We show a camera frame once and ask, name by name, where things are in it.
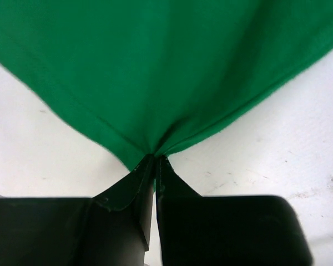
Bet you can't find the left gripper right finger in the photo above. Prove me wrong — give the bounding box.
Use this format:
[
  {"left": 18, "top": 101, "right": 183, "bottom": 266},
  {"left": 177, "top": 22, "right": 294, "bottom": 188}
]
[{"left": 155, "top": 157, "right": 313, "bottom": 266}]

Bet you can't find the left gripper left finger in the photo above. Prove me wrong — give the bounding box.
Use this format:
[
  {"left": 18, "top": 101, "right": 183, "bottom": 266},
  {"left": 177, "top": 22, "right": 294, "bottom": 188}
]
[{"left": 0, "top": 155, "right": 154, "bottom": 265}]

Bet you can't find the green t-shirt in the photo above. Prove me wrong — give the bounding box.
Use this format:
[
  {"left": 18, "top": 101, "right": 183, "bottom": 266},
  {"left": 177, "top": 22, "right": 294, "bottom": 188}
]
[{"left": 0, "top": 0, "right": 333, "bottom": 193}]

